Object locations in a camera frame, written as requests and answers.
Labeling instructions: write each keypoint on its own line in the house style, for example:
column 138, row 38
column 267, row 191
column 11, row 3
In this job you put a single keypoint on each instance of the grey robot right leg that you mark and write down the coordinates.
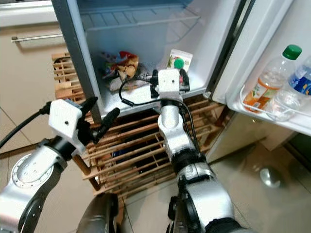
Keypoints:
column 177, row 218

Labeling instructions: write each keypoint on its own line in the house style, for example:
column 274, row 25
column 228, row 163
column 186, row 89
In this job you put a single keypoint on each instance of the wooden slatted rack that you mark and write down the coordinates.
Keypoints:
column 65, row 90

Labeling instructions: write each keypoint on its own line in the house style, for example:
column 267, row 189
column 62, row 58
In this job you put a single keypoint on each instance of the steel gas hob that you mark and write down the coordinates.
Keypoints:
column 24, row 2

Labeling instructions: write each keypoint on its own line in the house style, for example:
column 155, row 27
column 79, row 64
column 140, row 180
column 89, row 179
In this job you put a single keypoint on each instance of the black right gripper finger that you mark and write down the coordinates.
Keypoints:
column 185, row 80
column 154, row 76

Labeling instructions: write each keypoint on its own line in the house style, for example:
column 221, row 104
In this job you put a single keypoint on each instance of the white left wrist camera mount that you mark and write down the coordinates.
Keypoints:
column 65, row 121

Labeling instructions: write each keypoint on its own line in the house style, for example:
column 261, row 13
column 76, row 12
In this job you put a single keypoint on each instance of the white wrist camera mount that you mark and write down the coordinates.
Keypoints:
column 65, row 121
column 169, row 81

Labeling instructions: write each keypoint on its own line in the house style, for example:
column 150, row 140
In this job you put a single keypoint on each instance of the white fridge door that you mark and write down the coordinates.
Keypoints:
column 272, row 24

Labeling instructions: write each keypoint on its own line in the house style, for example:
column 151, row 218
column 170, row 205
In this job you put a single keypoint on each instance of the grey robot leg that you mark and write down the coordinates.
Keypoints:
column 97, row 213
column 177, row 218

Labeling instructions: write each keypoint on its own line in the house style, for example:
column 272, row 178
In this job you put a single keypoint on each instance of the colourful snack bag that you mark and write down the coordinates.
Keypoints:
column 124, row 68

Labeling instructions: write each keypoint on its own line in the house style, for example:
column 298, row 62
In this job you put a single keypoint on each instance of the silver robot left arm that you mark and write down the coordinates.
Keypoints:
column 36, row 174

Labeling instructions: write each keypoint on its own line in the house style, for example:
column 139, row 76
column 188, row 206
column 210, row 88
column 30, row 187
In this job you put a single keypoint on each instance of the orange label plastic bottle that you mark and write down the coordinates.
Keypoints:
column 260, row 92

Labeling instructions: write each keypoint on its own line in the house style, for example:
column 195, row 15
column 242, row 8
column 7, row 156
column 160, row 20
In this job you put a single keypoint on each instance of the beige kitchen cabinet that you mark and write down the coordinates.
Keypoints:
column 29, row 87

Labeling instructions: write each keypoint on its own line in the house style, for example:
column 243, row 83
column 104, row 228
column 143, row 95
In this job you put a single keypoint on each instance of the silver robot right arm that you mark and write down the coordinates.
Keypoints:
column 175, row 131

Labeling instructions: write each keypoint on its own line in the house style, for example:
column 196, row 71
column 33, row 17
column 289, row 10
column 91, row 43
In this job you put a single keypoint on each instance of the white topped island cabinet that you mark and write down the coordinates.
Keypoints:
column 238, row 141

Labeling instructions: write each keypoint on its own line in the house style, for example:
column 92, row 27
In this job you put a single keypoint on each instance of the grey robot left leg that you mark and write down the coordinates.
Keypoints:
column 97, row 213

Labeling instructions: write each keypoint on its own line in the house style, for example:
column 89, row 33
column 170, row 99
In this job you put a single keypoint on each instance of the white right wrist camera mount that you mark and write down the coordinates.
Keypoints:
column 169, row 81

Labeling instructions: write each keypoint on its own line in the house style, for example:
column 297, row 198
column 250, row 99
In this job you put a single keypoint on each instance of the grey mini fridge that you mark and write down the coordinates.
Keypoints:
column 136, row 34

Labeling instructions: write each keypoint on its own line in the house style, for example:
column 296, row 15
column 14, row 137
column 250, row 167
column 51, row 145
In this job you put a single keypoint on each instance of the juice carton green cap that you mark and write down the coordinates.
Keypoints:
column 185, row 58

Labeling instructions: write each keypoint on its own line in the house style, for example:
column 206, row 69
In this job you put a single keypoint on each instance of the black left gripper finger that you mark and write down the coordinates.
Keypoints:
column 110, row 122
column 88, row 104

